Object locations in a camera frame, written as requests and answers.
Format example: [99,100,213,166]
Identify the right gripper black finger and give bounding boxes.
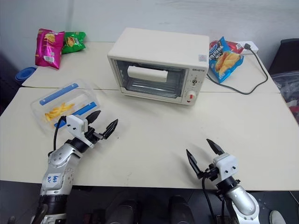
[206,139,225,156]
[185,149,203,180]

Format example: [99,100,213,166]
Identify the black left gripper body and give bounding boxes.
[84,126,105,144]

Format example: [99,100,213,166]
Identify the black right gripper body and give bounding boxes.
[200,163,221,182]

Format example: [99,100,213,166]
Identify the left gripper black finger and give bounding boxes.
[87,110,102,125]
[101,119,119,140]

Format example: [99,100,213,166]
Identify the cream toaster oven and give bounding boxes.
[107,27,210,107]

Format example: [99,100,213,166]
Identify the clear container with blue clips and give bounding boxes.
[30,78,102,135]

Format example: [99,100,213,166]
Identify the yellow french fries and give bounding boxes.
[44,103,76,122]

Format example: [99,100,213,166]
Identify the green chip bag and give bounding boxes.
[61,31,86,55]

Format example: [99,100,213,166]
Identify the blue collapsible bowl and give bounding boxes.
[15,66,38,82]

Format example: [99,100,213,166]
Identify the pink chip bag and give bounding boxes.
[35,28,65,70]

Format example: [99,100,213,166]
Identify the blue chip bag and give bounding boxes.
[208,36,244,84]

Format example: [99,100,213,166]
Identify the dark furniture beside table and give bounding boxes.
[0,53,22,115]

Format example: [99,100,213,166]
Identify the clear plastic bag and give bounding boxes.
[271,70,299,119]

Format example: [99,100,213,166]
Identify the red snack bag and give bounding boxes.
[209,40,244,56]

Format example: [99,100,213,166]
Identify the white power strip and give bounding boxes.
[235,41,259,55]

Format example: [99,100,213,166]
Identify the black chair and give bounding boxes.
[268,38,299,76]

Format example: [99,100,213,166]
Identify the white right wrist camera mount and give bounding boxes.
[214,152,239,182]

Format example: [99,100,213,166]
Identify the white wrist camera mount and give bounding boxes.
[214,152,239,182]
[65,114,95,148]

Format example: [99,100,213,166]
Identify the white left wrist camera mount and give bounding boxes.
[65,114,95,148]

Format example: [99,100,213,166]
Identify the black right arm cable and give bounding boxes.
[201,174,232,224]

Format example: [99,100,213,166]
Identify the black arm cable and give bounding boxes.
[53,115,69,153]
[201,174,232,224]

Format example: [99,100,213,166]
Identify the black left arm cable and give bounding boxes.
[53,115,69,153]

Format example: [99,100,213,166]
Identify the black power cable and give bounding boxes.
[205,48,269,95]

